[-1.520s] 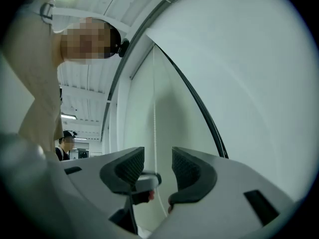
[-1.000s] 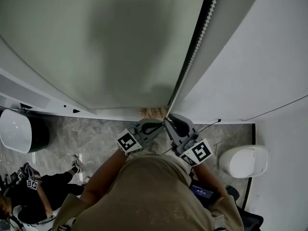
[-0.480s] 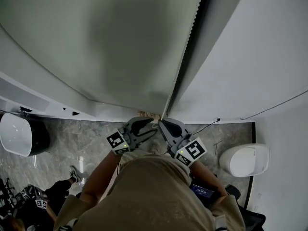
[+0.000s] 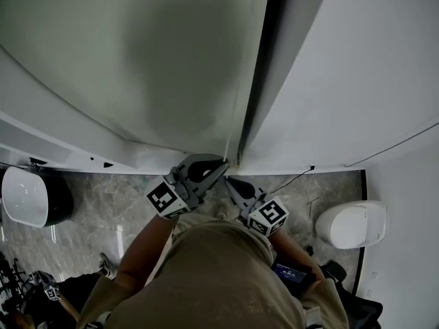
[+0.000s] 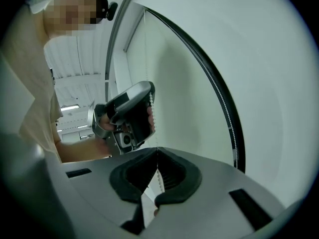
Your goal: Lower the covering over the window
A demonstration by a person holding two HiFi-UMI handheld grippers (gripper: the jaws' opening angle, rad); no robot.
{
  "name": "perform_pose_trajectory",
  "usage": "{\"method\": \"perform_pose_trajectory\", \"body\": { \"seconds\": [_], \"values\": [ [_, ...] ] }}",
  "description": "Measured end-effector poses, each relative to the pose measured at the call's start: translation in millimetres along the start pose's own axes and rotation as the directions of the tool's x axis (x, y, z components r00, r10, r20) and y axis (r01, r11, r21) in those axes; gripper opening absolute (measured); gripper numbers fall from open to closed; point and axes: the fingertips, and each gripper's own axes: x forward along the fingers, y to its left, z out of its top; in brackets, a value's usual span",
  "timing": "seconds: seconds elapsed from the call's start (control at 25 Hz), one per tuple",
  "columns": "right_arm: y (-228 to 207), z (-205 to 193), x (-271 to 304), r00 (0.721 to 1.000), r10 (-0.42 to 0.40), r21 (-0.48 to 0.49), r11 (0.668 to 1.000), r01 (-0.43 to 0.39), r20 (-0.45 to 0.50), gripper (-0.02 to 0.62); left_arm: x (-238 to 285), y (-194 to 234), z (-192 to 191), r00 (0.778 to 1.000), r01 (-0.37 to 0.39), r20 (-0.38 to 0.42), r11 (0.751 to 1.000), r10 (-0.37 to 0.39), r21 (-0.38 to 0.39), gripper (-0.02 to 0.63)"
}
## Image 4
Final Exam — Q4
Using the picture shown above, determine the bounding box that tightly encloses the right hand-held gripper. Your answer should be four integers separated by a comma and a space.
224, 177, 289, 237

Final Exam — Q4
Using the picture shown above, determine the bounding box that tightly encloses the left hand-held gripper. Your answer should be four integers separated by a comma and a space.
146, 153, 230, 219

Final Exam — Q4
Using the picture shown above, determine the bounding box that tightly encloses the grey roller blind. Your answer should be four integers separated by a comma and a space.
0, 0, 272, 159

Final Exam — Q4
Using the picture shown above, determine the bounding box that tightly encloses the person's left forearm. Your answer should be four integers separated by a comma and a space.
118, 214, 179, 287

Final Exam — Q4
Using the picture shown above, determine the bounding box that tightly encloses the person's right forearm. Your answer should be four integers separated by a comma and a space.
269, 230, 325, 284

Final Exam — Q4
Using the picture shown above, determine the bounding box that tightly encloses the person's grey shoe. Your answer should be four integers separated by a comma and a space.
214, 200, 241, 222

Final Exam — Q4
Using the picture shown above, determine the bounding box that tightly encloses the person's beige shirt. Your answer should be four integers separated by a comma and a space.
75, 214, 349, 329

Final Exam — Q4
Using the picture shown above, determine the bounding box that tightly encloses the black wrist device with screen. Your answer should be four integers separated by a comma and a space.
272, 260, 316, 293

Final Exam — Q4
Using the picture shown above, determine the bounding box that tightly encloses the white rounded bin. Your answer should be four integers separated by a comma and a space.
314, 199, 388, 249

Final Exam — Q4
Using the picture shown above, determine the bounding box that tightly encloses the dark framed window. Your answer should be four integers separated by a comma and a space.
236, 0, 286, 164

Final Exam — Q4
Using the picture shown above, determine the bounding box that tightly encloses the black office chair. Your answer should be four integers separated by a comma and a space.
320, 258, 384, 329

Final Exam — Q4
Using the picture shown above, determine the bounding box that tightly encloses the white shell chair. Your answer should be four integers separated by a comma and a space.
1, 165, 75, 228

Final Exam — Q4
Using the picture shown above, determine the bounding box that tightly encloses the black wheeled chair base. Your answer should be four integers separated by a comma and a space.
0, 251, 35, 310

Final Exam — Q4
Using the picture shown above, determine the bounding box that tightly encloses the black floor cable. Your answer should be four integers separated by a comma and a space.
270, 165, 316, 198

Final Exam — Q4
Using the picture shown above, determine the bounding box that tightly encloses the thin grey wall cable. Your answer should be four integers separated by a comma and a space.
344, 120, 439, 168

